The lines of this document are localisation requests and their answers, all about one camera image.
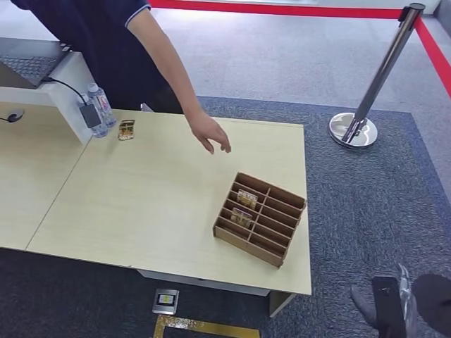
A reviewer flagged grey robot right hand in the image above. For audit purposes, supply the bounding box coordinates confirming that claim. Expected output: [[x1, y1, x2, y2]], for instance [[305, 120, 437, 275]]
[[351, 275, 407, 338]]

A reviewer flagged person's left hand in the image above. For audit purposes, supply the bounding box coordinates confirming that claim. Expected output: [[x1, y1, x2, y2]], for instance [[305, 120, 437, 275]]
[[186, 109, 233, 156]]

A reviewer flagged yellow hotel key card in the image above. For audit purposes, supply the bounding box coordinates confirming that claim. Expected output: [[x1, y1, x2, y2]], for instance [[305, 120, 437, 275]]
[[230, 207, 253, 230], [118, 119, 136, 142], [236, 189, 258, 211]]

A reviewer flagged brown cardboard card organizer box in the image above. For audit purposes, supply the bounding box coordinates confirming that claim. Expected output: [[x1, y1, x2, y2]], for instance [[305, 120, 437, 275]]
[[212, 171, 307, 269]]

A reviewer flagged person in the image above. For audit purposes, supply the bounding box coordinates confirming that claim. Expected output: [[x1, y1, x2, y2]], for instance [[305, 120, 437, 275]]
[[10, 0, 186, 115]]

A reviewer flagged dark blue carpet rug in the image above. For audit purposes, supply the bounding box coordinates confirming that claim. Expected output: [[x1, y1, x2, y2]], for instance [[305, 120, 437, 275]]
[[0, 95, 451, 338]]

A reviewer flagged clear plastic water bottle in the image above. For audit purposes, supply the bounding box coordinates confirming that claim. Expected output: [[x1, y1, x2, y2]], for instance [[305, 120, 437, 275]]
[[86, 82, 117, 128], [76, 93, 109, 139]]

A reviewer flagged black power adapter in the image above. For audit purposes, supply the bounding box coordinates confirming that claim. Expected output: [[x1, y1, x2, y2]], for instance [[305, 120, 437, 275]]
[[78, 102, 103, 130]]

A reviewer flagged red barrier belt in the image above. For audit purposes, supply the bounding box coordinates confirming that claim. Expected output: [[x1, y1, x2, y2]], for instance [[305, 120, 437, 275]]
[[148, 0, 404, 20], [414, 16, 451, 99]]

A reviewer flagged silver floor socket box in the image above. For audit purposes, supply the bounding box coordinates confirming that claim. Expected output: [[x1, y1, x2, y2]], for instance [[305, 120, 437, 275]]
[[152, 288, 180, 315]]

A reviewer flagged white desk riser shelf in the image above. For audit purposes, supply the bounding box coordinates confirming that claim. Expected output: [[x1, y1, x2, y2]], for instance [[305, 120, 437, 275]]
[[0, 49, 96, 146]]

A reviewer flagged gold floor marking tape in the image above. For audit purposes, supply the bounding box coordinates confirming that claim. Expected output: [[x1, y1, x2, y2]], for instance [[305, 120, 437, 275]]
[[153, 315, 261, 338]]

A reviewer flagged grey laptop computer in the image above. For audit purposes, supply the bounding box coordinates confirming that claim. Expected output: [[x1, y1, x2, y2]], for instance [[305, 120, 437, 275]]
[[0, 37, 73, 89]]

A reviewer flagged black power cable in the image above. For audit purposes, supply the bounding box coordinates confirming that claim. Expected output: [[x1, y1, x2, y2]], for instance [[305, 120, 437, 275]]
[[42, 77, 89, 106]]

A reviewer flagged chrome stanchion post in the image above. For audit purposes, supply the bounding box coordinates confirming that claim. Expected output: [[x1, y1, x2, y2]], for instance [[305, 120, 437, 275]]
[[328, 2, 427, 150]]

